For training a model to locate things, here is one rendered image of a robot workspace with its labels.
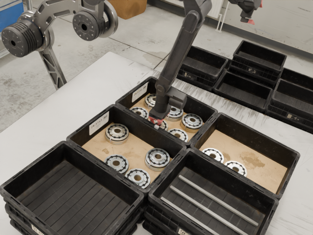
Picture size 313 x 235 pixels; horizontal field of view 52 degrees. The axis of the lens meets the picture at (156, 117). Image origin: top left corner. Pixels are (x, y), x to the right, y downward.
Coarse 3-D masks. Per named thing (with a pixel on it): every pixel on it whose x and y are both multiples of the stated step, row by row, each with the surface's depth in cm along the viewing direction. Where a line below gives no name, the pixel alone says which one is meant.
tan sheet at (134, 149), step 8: (96, 136) 144; (104, 136) 144; (88, 144) 140; (96, 144) 140; (104, 144) 141; (112, 144) 142; (128, 144) 143; (136, 144) 144; (144, 144) 144; (96, 152) 137; (104, 152) 138; (112, 152) 138; (120, 152) 139; (128, 152) 139; (136, 152) 140; (144, 152) 141; (128, 160) 136; (136, 160) 137; (144, 160) 138; (144, 168) 134; (152, 176) 132
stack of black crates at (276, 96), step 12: (276, 84) 239; (288, 84) 244; (276, 96) 245; (288, 96) 248; (300, 96) 244; (312, 96) 240; (276, 108) 228; (288, 108) 223; (300, 108) 239; (312, 108) 241; (288, 120) 228; (300, 120) 224; (312, 120) 221; (312, 132) 226
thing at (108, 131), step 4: (112, 124) 146; (116, 124) 146; (120, 124) 147; (108, 128) 144; (112, 128) 144; (124, 128) 146; (108, 132) 143; (124, 132) 143; (128, 132) 144; (108, 136) 141; (112, 136) 141; (116, 136) 141; (120, 136) 141; (124, 136) 142
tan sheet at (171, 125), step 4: (140, 100) 166; (144, 100) 167; (136, 104) 163; (140, 104) 164; (144, 108) 162; (148, 112) 160; (184, 112) 164; (180, 120) 159; (168, 124) 156; (172, 124) 156; (176, 124) 157; (180, 124) 157; (168, 128) 154; (172, 128) 154; (180, 128) 155; (188, 132) 154; (188, 136) 152; (192, 136) 152; (188, 140) 150
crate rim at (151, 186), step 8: (112, 104) 146; (104, 112) 141; (128, 112) 143; (80, 128) 132; (152, 128) 138; (72, 136) 129; (168, 136) 136; (72, 144) 125; (88, 152) 124; (96, 160) 121; (112, 168) 120; (168, 168) 123; (120, 176) 118; (160, 176) 120; (136, 184) 116; (152, 184) 117; (144, 192) 114
